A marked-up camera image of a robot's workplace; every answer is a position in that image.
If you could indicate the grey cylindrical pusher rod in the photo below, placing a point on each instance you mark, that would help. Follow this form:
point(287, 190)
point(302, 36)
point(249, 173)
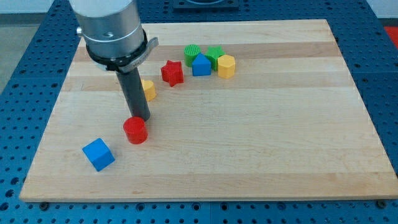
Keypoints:
point(133, 91)

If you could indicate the red cylinder block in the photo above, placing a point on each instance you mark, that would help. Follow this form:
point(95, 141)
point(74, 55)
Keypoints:
point(135, 130)

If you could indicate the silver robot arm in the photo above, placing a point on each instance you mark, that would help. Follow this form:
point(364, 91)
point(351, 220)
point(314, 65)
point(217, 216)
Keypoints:
point(113, 33)

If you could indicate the wooden board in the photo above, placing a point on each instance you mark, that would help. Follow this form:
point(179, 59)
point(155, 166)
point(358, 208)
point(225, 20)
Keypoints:
point(289, 125)

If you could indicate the green cylinder block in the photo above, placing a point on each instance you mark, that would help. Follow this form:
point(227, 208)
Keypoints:
point(190, 53)

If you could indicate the blue cube block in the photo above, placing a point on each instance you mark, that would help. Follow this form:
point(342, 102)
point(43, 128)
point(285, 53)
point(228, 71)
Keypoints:
point(99, 154)

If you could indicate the red star block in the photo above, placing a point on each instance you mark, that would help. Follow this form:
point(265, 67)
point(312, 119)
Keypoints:
point(172, 73)

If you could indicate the blue house-shaped block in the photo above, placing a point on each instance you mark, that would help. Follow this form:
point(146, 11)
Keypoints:
point(201, 66)

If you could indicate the green star block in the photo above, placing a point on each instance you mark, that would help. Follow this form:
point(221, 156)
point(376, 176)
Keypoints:
point(212, 54)

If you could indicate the yellow hexagon block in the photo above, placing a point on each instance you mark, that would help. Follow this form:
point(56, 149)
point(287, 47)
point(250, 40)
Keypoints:
point(226, 66)

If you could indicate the yellow cylinder block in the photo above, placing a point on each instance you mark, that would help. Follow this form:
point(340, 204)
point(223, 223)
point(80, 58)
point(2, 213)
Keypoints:
point(149, 89)

